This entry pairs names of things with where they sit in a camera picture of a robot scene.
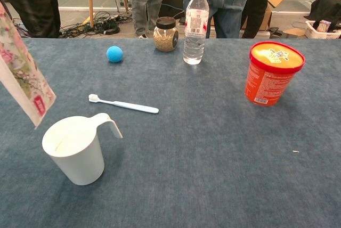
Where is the floral white toothpaste tube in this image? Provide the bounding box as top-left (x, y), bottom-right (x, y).
top-left (0, 0), bottom-right (57, 129)

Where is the light blue toothbrush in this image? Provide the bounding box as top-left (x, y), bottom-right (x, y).
top-left (88, 93), bottom-right (160, 115)

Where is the person in black clothes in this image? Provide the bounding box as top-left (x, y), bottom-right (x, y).
top-left (1, 0), bottom-right (61, 39)

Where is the blue foam ball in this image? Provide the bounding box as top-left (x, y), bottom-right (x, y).
top-left (106, 46), bottom-right (125, 63)

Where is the glass jar white lid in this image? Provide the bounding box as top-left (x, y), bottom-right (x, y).
top-left (152, 17), bottom-right (180, 53)

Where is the clear plastic water bottle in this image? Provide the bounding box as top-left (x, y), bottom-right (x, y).
top-left (182, 0), bottom-right (209, 66)

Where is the person in black trousers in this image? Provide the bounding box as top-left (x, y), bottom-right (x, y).
top-left (241, 0), bottom-right (279, 39)

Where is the blue table cloth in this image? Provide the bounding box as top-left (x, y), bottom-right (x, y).
top-left (0, 37), bottom-right (341, 228)

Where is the orange tub with red rim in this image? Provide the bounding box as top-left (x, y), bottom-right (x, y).
top-left (244, 41), bottom-right (306, 107)

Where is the white plastic basket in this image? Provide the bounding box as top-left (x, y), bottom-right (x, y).
top-left (305, 20), bottom-right (341, 39)

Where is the black cloth covered object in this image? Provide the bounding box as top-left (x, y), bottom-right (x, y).
top-left (310, 0), bottom-right (341, 26)

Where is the black floor cable bundle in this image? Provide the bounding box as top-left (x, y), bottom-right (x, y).
top-left (60, 11), bottom-right (134, 39)

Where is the white cup with handle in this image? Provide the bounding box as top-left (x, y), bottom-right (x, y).
top-left (42, 112), bottom-right (124, 186)

